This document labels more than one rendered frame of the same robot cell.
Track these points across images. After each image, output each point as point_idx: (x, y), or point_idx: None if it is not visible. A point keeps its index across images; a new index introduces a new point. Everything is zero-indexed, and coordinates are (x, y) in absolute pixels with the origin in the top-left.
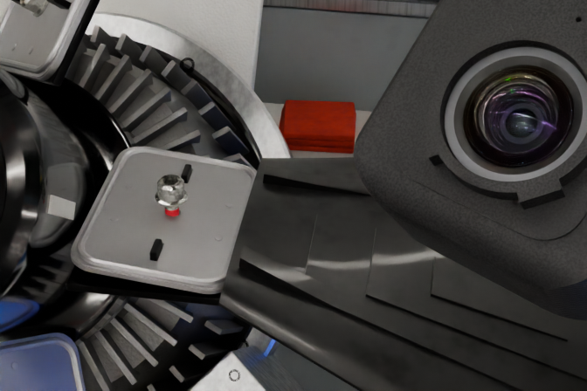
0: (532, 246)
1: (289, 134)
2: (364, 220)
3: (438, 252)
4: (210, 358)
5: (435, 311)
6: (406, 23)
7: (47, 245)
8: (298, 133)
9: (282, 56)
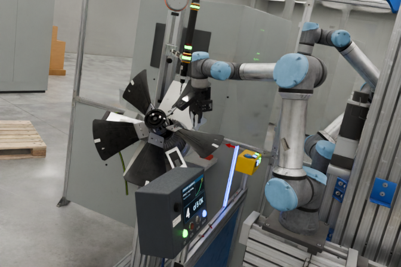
0: (179, 106)
1: None
2: (188, 132)
3: (178, 108)
4: None
5: (190, 136)
6: (224, 145)
7: (164, 125)
8: None
9: None
